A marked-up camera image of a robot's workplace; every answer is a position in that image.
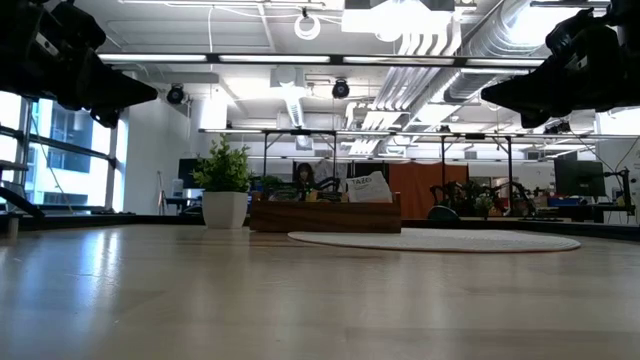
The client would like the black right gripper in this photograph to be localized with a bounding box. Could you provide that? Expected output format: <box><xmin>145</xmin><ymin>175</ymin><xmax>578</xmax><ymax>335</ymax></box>
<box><xmin>480</xmin><ymin>29</ymin><xmax>626</xmax><ymax>130</ymax></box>

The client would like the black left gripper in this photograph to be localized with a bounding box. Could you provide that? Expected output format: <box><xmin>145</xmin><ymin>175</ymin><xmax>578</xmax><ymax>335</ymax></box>
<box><xmin>19</xmin><ymin>29</ymin><xmax>159</xmax><ymax>129</ymax></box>

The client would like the dark wooden box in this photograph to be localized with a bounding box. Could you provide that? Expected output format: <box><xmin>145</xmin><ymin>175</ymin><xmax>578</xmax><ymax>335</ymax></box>
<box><xmin>248</xmin><ymin>191</ymin><xmax>403</xmax><ymax>235</ymax></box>

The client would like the large black computer monitor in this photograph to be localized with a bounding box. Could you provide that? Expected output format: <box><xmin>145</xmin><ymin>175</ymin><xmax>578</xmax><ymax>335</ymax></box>
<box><xmin>553</xmin><ymin>158</ymin><xmax>607</xmax><ymax>198</ymax></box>

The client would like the small black monitor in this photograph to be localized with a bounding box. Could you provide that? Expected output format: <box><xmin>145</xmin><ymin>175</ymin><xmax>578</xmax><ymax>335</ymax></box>
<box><xmin>177</xmin><ymin>158</ymin><xmax>201</xmax><ymax>191</ymax></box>

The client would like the small green background plant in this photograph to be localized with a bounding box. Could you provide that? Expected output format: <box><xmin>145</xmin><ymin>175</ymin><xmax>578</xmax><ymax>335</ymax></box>
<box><xmin>474</xmin><ymin>196</ymin><xmax>495</xmax><ymax>220</ymax></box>

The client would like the black background desk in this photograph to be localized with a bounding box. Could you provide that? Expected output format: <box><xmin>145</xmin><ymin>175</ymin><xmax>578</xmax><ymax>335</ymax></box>
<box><xmin>537</xmin><ymin>202</ymin><xmax>637</xmax><ymax>224</ymax></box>

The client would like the black diagonal strut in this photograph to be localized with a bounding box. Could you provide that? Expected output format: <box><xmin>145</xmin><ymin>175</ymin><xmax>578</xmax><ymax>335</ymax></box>
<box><xmin>0</xmin><ymin>185</ymin><xmax>44</xmax><ymax>219</ymax></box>

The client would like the orange partition panel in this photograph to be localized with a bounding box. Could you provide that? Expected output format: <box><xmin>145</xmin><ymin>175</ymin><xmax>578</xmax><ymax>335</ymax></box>
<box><xmin>388</xmin><ymin>162</ymin><xmax>470</xmax><ymax>220</ymax></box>

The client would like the dark office chair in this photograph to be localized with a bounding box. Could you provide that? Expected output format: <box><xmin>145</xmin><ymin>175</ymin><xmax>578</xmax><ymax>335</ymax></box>
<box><xmin>427</xmin><ymin>204</ymin><xmax>461</xmax><ymax>221</ymax></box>

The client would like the green plant in white pot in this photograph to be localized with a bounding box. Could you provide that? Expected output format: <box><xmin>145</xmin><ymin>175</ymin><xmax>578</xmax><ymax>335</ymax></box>
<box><xmin>191</xmin><ymin>133</ymin><xmax>252</xmax><ymax>230</ymax></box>

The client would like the round white woven mat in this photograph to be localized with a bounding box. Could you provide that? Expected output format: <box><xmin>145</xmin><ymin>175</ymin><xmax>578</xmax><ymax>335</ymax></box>
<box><xmin>287</xmin><ymin>227</ymin><xmax>583</xmax><ymax>254</ymax></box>

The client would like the overhead light bar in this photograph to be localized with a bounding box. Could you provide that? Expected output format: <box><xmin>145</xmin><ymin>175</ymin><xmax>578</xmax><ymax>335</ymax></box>
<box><xmin>97</xmin><ymin>52</ymin><xmax>549</xmax><ymax>69</ymax></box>

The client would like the leafy green background plant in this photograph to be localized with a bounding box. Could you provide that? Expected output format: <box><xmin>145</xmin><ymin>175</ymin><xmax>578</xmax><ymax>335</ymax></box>
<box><xmin>257</xmin><ymin>174</ymin><xmax>286</xmax><ymax>197</ymax></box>

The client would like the black partition panel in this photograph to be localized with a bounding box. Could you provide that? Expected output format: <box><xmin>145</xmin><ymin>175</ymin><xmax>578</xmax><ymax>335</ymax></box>
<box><xmin>352</xmin><ymin>162</ymin><xmax>390</xmax><ymax>177</ymax></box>

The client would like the person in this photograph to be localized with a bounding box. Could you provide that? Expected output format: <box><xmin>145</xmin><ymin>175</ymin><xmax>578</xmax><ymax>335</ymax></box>
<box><xmin>293</xmin><ymin>162</ymin><xmax>317</xmax><ymax>195</ymax></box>

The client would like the white patterned panel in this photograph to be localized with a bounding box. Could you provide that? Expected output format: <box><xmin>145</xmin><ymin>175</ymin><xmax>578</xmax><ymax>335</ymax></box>
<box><xmin>313</xmin><ymin>159</ymin><xmax>349</xmax><ymax>181</ymax></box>

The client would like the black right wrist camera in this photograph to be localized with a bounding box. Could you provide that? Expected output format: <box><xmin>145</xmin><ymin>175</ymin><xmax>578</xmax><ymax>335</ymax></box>
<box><xmin>544</xmin><ymin>7</ymin><xmax>596</xmax><ymax>56</ymax></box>

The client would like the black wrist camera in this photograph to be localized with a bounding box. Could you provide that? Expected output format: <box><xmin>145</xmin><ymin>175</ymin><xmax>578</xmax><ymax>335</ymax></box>
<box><xmin>544</xmin><ymin>7</ymin><xmax>596</xmax><ymax>56</ymax></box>
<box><xmin>52</xmin><ymin>1</ymin><xmax>108</xmax><ymax>51</ymax></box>

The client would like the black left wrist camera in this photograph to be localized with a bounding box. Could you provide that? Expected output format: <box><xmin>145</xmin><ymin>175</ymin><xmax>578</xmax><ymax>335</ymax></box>
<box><xmin>52</xmin><ymin>1</ymin><xmax>108</xmax><ymax>51</ymax></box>

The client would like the black background station frame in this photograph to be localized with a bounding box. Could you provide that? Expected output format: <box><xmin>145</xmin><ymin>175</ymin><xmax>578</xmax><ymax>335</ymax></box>
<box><xmin>199</xmin><ymin>128</ymin><xmax>640</xmax><ymax>206</ymax></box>

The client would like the black table edge rail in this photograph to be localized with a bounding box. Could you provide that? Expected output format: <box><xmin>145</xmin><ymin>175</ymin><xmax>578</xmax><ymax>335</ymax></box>
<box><xmin>0</xmin><ymin>213</ymin><xmax>640</xmax><ymax>242</ymax></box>

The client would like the white ring lamp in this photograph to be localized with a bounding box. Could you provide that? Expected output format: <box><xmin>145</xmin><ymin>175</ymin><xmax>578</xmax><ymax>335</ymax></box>
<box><xmin>293</xmin><ymin>13</ymin><xmax>322</xmax><ymax>42</ymax></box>

